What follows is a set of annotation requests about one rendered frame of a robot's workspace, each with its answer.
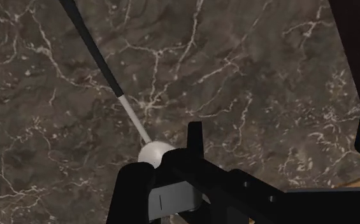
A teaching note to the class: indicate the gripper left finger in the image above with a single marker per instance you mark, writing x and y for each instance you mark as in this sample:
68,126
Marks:
195,139

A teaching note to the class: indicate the grey rounded box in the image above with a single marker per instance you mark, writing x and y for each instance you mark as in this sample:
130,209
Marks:
175,200

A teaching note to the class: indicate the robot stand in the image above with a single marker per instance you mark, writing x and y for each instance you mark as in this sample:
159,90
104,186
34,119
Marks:
358,46

